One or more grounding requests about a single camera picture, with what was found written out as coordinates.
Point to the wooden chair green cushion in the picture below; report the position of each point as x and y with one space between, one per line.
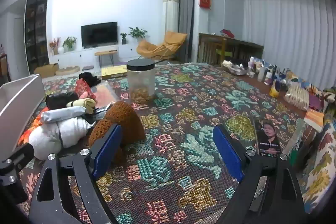
223 52

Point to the round floor cushion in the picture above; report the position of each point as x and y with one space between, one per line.
67 71

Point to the small potted plant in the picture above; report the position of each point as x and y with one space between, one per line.
123 38

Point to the cardboard box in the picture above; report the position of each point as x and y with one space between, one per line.
47 69

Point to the tissue pack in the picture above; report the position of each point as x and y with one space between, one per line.
298 98

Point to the flat screen television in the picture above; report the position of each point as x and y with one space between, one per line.
99 33

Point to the white curtain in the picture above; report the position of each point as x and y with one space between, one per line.
288 29

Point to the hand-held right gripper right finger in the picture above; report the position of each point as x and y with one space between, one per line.
228 154

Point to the clear plastic jar black lid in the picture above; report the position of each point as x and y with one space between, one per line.
140 82

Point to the black glass cabinet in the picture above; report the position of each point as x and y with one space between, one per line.
36 27

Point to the white television cabinet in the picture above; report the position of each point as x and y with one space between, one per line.
78 56

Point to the orange book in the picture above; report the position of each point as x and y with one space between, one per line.
313 118

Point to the red cloth item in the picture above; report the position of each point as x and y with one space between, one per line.
227 33

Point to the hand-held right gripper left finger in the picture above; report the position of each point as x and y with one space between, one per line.
107 151

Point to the plastic bag with orange case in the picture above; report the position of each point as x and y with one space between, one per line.
107 94

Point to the book with woman's portrait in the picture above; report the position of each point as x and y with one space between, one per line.
267 137

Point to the black fluffy cloth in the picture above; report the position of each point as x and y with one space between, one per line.
89 78

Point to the green potted plant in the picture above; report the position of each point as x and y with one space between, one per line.
69 42

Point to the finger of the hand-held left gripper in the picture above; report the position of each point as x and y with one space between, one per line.
18 158

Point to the metal bowl with items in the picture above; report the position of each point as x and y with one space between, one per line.
236 68

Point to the floral sofa cloth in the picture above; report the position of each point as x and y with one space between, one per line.
320 166

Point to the small wooden bench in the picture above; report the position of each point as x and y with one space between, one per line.
105 53

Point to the grey curtain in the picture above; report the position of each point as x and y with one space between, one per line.
185 3

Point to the yellow flat box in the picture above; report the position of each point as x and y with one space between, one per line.
114 73

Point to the patterned woven blanket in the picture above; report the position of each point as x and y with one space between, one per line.
189 113

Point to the white cloth bundle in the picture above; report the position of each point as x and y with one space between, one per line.
50 140

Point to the red dried flowers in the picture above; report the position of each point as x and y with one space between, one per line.
54 44

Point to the brown knitted hat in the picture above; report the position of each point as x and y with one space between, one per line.
120 119

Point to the white standing air conditioner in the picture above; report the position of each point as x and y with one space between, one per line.
171 11

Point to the orange lounge chair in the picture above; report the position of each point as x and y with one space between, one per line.
157 48

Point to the black rolled cloth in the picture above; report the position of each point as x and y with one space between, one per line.
59 100

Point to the white storage box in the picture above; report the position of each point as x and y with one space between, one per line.
18 98

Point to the wooden table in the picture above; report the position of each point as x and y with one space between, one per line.
244 47

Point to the large leafy potted plant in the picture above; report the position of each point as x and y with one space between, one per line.
137 32

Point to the silver grey package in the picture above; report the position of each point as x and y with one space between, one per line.
63 115

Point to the white round vase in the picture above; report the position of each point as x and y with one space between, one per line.
61 50

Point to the yellow bottle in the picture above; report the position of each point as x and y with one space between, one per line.
274 89

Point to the red lace cloth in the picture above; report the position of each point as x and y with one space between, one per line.
84 90

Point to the cream rolled socks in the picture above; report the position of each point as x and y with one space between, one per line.
82 103

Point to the orange red cloth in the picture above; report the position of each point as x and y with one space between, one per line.
35 121

